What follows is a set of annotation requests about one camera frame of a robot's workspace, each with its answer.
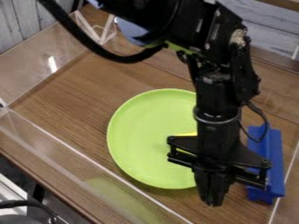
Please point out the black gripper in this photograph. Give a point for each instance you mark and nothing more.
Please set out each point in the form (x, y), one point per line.
(220, 160)

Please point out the yellow toy banana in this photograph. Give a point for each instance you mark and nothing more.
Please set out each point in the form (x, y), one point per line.
(190, 134)

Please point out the clear acrylic corner bracket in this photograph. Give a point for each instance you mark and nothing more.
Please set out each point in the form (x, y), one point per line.
(102, 33)

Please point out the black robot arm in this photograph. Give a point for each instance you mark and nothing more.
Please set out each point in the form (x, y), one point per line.
(209, 37)

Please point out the clear acrylic tray wall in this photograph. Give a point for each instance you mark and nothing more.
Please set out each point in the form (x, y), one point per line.
(85, 184)

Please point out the green round plate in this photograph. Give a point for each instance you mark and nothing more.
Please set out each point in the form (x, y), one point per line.
(150, 117)

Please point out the blue plastic block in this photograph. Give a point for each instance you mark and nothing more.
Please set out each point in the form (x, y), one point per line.
(270, 149)

